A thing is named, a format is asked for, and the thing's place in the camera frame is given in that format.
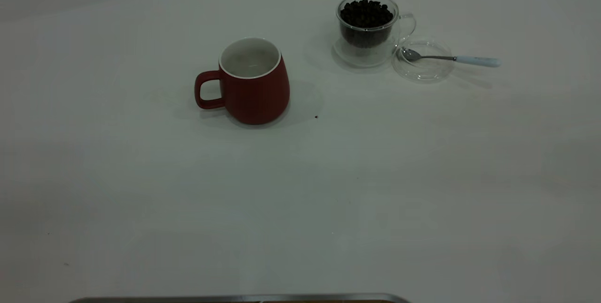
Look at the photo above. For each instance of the red ceramic mug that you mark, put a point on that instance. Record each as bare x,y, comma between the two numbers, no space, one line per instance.
258,101

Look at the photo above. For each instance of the clear glass cup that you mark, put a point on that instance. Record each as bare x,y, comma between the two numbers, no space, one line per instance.
364,56

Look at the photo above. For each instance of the clear glass saucer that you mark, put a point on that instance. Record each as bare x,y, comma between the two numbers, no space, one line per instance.
422,75

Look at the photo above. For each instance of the coffee beans heap in glass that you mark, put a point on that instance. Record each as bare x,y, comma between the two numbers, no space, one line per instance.
366,11

